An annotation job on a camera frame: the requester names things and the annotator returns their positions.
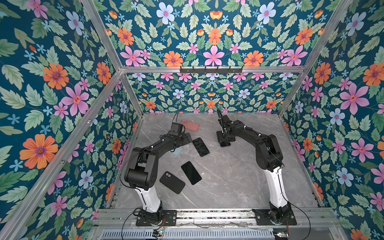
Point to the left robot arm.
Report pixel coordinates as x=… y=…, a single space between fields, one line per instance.
x=142 y=172

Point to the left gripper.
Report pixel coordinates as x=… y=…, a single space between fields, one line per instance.
x=185 y=140

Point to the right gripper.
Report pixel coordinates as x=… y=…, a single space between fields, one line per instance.
x=219 y=138

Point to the white ventilated cable duct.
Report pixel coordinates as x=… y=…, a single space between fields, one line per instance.
x=187 y=234

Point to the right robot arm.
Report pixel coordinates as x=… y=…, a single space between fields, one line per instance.
x=269 y=158

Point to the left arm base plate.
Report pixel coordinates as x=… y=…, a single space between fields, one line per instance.
x=160 y=218

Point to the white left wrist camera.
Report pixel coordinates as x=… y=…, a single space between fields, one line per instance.
x=177 y=129

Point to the pink phone case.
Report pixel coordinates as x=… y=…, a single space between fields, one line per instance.
x=191 y=126

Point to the light blue phone case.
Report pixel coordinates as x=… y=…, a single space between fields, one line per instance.
x=177 y=151

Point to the black phone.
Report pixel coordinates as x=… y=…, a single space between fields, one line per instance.
x=191 y=173
x=201 y=147

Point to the black phone case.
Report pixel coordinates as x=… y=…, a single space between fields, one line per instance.
x=172 y=182

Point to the metal hook rail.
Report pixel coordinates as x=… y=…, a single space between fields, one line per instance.
x=209 y=70

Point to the black phone centre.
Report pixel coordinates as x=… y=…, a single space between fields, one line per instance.
x=201 y=147

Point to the aluminium front rail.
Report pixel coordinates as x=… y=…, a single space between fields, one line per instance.
x=307 y=217

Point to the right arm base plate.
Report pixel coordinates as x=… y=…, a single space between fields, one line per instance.
x=274 y=217

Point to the black phone lower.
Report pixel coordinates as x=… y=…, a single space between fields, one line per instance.
x=191 y=173

